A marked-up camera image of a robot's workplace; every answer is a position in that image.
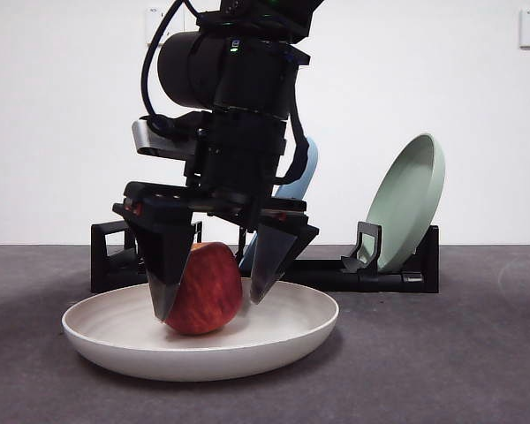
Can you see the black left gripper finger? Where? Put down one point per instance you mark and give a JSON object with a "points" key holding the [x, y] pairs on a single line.
{"points": [[269, 260], [165, 260]]}

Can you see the red apple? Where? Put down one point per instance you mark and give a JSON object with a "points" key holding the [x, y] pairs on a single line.
{"points": [[207, 291]]}

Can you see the pale yellow round plate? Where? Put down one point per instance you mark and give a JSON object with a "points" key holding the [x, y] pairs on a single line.
{"points": [[203, 358]]}

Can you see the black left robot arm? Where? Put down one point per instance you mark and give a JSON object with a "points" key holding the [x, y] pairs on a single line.
{"points": [[190, 66]]}

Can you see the black plate rack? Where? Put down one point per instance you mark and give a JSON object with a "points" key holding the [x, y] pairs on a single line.
{"points": [[335, 274]]}

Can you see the blue round plate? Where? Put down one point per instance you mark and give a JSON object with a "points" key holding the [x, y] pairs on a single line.
{"points": [[311, 168]]}

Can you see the green round plate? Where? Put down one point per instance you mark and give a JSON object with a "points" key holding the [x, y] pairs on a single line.
{"points": [[402, 199]]}

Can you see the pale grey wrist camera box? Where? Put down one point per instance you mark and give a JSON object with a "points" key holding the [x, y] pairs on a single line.
{"points": [[143, 139]]}

